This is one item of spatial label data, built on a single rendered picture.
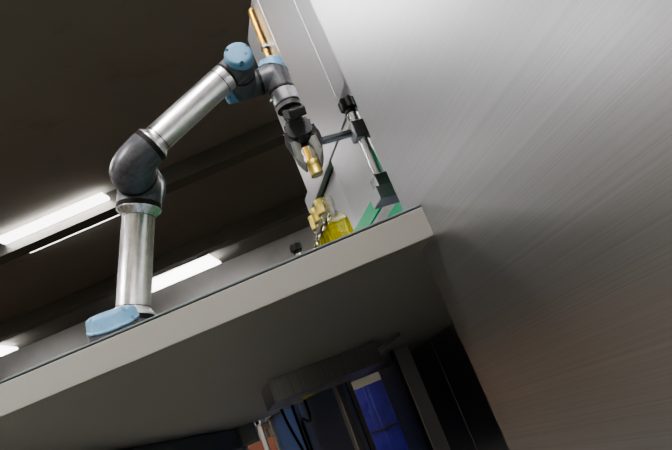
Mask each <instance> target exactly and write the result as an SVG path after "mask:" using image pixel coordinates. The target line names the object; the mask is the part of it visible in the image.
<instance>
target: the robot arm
mask: <svg viewBox="0 0 672 450"><path fill-rule="evenodd" d="M254 63H255V59H254V56H253V52H252V50H251V48H250V47H249V46H248V45H246V44H244V43H241V42H235V43H232V44H230V45H229V46H228V47H227V48H226V49H225V52H224V59H223V60H222V61H221V62H220V63H218V64H217V65H216V66H215V67H214V68H213V69H212V70H211V71H209V72H208V73H207V74H206V75H205V76H204V77H203V78H202V79H201V80H199V81H198V82H197V83H196V84H195V85H194V86H193V87H192V88H191V89H189V90H188V91H187V92H186V93H185V94H184V95H183V96H182V97H181V98H179V99H178V100H177V101H176V102H175V103H174V104H173V105H172V106H171V107H169V108H168V109H167V110H166V111H165V112H164V113H163V114H162V115H160V116H159V117H158V118H157V119H156V120H155V121H154V122H153V123H152V124H150V125H149V126H148V127H147V128H146V129H139V130H137V131H136V132H135V133H134V134H133V135H132V136H131V137H130V138H129V139H128V140H127V141H126V142H125V143H124V144H123V145H122V146H121V147H120V148H119V149H118V151H117V152H116V153H115V155H114V157H113V158H112V160H111V163H110V167H109V175H110V179H111V182H112V183H113V185H114V186H115V188H116V189H117V196H116V212H117V213H118V214H119V215H120V216H121V228H120V243H119V258H118V273H117V288H116V303H115V308H114V309H111V310H108V311H105V312H102V313H99V314H97V315H95V316H93V317H91V318H89V319H88V320H87V321H86V324H85V326H86V331H87V332H86V335H87V336H88V339H89V343H91V342H93V341H96V340H98V339H101V338H103V337H105V336H108V335H110V334H112V333H115V332H117V331H120V330H122V329H124V328H127V327H129V326H131V325H134V324H136V323H139V322H141V321H143V320H146V319H148V318H150V317H153V316H155V315H157V314H156V313H155V312H154V311H153V310H152V309H151V298H152V278H153V257H154V236H155V218H156V217H157V216H159V215H160V214H161V212H162V202H163V200H164V198H165V194H166V185H165V181H164V178H163V176H162V175H161V173H160V172H159V170H158V166H159V164H160V163H161V162H162V161H163V160H164V159H165V158H166V157H167V151H168V150H169V149H170V148H171V147H172V146H173V145H174V144H175V143H176V142H177V141H178V140H180V139H181V138H182V137H183V136H184V135H185V134H186V133H187V132H188V131H189V130H190V129H191V128H192V127H194V126H195V125H196V124H197V123H198V122H199V121H200V120H201V119H202V118H203V117H204V116H205V115H207V114H208V113H209V112H210V111H211V110H212V109H213V108H214V107H215V106H216V105H217V104H218V103H219V102H221V101H222V100H223V99H224V98H225V99H226V101H227V103H229V104H234V103H238V102H240V103H241V102H243V101H245V100H248V99H252V98H255V97H258V96H262V95H265V94H268V93H269V95H270V98H271V100H270V103H273V105H274V107H275V109H276V111H277V113H278V115H279V116H283V118H284V121H286V123H285V126H283V127H284V137H285V146H286V148H287V149H288V150H289V151H290V153H291V154H292V155H293V158H294V159H295V161H296V162H297V164H298V166H300V167H301V168H302V169H303V170H304V171H305V172H308V168H307V164H306V162H305V161H304V156H303V154H302V153H301V150H302V148H303V147H306V146H310V147H311V148H313V149H314V152H315V155H316V156H317V158H318V161H319V163H320V165H321V167H323V163H324V154H323V146H322V143H321V141H320V138H321V134H320V131H319V130H318V129H317V128H316V126H315V124H314V123H313V124H311V123H310V119H308V118H306V116H305V117H302V116H303V115H306V114H307V112H306V109H305V106H301V103H300V98H299V95H298V93H297V91H296V88H295V86H294V84H293V82H292V79H291V77H290V74H289V72H288V68H287V67H286V65H285V62H284V61H283V59H282V58H281V57H280V56H278V55H269V56H266V58H263V59H262V60H261V61H260V62H259V64H258V67H259V68H258V69H255V67H254Z"/></svg>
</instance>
